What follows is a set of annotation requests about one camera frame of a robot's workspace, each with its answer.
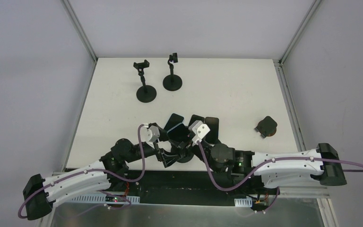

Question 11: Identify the blue phone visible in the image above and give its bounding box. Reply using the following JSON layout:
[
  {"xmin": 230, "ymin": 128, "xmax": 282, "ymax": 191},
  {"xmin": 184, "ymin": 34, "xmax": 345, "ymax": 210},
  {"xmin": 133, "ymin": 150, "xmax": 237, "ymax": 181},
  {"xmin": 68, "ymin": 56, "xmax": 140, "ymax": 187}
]
[{"xmin": 167, "ymin": 123, "xmax": 190, "ymax": 143}]

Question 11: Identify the blue-cased phone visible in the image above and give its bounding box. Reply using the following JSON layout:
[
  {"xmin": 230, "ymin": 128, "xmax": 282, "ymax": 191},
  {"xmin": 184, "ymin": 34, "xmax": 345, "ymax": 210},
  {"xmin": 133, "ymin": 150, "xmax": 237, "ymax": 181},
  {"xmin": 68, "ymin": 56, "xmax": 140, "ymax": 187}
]
[{"xmin": 164, "ymin": 113, "xmax": 184, "ymax": 131}]

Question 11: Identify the silver phone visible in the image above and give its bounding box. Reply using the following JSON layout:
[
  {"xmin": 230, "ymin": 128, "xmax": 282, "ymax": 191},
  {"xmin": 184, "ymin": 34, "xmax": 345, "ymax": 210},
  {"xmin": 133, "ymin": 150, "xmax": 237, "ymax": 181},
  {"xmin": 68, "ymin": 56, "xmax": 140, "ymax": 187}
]
[{"xmin": 188, "ymin": 114, "xmax": 205, "ymax": 126}]

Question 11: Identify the black phone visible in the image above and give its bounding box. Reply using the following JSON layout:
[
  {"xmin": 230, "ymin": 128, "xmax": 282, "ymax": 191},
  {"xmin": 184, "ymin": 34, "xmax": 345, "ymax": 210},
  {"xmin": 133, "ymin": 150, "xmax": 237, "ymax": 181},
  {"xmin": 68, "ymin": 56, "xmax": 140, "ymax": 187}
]
[{"xmin": 205, "ymin": 117, "xmax": 220, "ymax": 144}]

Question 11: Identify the black phone stand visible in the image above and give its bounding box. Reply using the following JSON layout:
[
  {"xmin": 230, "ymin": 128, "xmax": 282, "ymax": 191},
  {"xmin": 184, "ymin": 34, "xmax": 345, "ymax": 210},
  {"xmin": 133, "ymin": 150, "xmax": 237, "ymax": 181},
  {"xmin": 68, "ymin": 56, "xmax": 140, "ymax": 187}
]
[
  {"xmin": 133, "ymin": 60, "xmax": 157, "ymax": 103},
  {"xmin": 176, "ymin": 151, "xmax": 195, "ymax": 164},
  {"xmin": 163, "ymin": 52, "xmax": 182, "ymax": 91}
]

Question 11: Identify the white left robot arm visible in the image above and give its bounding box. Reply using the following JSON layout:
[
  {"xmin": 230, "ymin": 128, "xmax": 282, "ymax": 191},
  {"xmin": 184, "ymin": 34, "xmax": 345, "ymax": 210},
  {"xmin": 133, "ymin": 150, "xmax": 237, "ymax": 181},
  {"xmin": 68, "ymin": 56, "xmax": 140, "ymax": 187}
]
[{"xmin": 17, "ymin": 123, "xmax": 169, "ymax": 220}]

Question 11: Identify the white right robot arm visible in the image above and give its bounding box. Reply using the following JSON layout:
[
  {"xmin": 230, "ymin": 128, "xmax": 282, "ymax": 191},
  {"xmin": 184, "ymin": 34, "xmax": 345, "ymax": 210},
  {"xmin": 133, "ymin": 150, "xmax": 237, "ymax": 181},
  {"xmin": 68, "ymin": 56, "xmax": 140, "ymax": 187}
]
[{"xmin": 186, "ymin": 141, "xmax": 347, "ymax": 194}]

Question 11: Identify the small black brown wedge stand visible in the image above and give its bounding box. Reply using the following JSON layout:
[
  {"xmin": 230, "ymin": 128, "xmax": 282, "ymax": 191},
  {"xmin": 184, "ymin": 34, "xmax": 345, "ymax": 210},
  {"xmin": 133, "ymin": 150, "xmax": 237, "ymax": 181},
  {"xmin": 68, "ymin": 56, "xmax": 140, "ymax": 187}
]
[{"xmin": 254, "ymin": 116, "xmax": 277, "ymax": 139}]

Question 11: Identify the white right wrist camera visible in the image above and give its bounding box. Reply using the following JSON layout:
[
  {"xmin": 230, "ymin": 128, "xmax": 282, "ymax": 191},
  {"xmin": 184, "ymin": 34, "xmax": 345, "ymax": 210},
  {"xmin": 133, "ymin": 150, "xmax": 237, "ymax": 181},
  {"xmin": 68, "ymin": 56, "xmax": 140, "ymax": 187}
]
[{"xmin": 188, "ymin": 120, "xmax": 210, "ymax": 146}]

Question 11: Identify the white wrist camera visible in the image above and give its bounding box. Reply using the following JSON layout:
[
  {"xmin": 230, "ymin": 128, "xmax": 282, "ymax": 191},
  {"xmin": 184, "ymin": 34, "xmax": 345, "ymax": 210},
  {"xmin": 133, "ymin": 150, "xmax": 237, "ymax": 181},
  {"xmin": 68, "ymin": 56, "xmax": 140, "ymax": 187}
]
[
  {"xmin": 141, "ymin": 125, "xmax": 160, "ymax": 148},
  {"xmin": 188, "ymin": 120, "xmax": 210, "ymax": 146}
]

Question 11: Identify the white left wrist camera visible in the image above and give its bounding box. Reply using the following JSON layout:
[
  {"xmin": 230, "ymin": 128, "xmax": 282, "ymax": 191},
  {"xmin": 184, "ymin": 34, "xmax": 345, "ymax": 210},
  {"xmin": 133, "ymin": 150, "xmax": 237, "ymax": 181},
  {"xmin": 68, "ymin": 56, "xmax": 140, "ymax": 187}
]
[{"xmin": 141, "ymin": 125, "xmax": 160, "ymax": 148}]

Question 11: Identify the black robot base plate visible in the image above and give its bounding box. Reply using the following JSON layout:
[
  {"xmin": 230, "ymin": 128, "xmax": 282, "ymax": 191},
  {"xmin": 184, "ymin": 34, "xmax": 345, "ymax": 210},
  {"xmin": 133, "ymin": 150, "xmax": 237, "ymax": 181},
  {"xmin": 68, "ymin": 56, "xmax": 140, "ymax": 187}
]
[{"xmin": 107, "ymin": 170, "xmax": 265, "ymax": 206}]

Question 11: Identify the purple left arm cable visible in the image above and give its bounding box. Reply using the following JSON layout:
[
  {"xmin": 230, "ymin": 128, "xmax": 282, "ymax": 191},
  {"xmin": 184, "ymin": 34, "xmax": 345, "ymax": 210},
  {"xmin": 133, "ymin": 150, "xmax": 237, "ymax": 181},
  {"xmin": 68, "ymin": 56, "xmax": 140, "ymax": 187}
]
[{"xmin": 18, "ymin": 124, "xmax": 146, "ymax": 219}]

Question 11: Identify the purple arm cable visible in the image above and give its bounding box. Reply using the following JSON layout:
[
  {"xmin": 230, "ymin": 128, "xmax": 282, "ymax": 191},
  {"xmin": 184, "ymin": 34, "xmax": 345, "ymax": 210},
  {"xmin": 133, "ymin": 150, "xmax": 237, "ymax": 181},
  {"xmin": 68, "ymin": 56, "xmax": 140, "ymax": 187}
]
[
  {"xmin": 197, "ymin": 141, "xmax": 363, "ymax": 217},
  {"xmin": 18, "ymin": 124, "xmax": 146, "ymax": 219}
]

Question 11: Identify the white slotted cable duct left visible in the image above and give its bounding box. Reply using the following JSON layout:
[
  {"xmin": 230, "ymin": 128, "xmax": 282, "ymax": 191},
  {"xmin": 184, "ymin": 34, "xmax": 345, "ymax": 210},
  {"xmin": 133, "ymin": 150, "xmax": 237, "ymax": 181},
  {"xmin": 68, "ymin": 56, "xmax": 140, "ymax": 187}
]
[{"xmin": 67, "ymin": 192, "xmax": 140, "ymax": 205}]

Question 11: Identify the white slotted cable duct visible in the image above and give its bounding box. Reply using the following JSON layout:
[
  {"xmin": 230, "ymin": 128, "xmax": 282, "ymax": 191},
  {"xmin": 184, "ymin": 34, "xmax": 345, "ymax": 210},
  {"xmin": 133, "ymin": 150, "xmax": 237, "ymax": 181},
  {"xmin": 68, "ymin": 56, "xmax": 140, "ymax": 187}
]
[
  {"xmin": 234, "ymin": 197, "xmax": 252, "ymax": 208},
  {"xmin": 67, "ymin": 192, "xmax": 140, "ymax": 205}
]

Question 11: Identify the white slotted cable duct right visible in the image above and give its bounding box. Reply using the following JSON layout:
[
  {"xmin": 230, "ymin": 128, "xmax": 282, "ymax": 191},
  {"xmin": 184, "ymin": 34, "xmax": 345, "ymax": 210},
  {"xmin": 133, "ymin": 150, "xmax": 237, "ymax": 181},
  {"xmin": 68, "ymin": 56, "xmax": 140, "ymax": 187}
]
[{"xmin": 234, "ymin": 197, "xmax": 252, "ymax": 208}]

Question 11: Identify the aluminium frame rail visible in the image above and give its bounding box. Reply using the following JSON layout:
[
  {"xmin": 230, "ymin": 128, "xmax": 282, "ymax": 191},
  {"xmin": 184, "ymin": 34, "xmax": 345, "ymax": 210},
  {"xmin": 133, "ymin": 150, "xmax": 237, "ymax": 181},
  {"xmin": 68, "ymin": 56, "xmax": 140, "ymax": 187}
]
[{"xmin": 279, "ymin": 186, "xmax": 330, "ymax": 199}]

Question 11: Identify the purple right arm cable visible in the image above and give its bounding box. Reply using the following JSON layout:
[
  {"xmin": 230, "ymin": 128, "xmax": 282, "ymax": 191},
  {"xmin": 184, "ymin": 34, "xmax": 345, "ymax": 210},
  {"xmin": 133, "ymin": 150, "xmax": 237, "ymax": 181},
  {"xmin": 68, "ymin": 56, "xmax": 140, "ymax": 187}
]
[{"xmin": 197, "ymin": 141, "xmax": 363, "ymax": 217}]

